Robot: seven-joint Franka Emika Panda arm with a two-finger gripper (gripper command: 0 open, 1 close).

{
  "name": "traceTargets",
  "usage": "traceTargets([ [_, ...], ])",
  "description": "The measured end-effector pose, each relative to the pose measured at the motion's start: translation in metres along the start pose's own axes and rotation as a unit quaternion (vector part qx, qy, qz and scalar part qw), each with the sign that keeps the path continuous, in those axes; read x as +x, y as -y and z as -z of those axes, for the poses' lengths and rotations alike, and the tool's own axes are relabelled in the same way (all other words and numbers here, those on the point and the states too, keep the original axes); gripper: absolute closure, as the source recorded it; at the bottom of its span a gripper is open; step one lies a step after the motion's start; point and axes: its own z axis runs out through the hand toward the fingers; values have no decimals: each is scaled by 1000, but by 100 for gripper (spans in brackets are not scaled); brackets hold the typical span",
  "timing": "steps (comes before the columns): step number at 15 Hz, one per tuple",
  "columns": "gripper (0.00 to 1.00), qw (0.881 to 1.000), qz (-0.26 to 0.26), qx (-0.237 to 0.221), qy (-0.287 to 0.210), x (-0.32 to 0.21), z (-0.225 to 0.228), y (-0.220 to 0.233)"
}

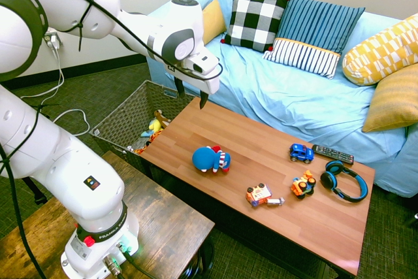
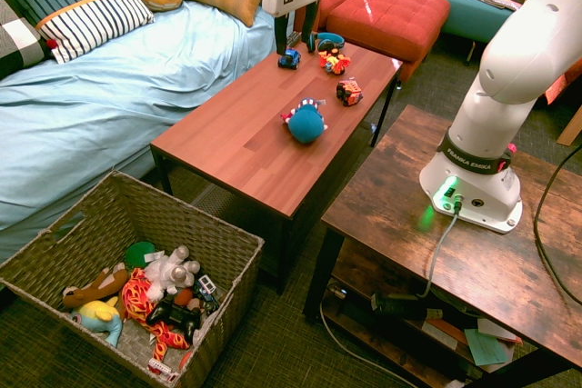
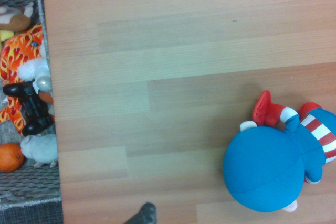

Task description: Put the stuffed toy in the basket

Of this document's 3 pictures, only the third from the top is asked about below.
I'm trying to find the orange fruit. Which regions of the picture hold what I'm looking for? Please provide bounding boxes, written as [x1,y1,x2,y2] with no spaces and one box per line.
[0,142,26,173]

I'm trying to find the brown and cream plush animal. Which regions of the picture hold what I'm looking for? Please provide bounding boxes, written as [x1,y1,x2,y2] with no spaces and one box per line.
[0,1,35,32]

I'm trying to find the small gray plush animal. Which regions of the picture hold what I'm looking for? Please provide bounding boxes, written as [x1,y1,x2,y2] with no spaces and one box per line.
[20,133,59,168]

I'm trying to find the blue red striped stuffed toy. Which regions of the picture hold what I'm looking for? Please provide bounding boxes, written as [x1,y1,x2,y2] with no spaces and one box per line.
[222,90,336,214]

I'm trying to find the orange flame pattern plush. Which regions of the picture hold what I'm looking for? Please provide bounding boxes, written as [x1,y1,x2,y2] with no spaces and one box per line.
[0,23,50,137]

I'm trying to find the black plastic dumbbell toy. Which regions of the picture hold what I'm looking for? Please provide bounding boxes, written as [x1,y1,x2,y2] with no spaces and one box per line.
[2,80,55,137]

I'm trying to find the small silver gray toy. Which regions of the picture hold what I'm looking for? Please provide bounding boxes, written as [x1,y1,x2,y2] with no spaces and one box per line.
[34,74,52,91]

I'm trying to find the gray woven wicker basket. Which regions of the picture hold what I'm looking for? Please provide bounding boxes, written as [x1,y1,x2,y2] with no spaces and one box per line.
[0,0,65,224]

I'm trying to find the dark gray gripper finger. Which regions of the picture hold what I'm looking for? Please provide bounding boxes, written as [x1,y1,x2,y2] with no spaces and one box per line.
[123,202,158,224]

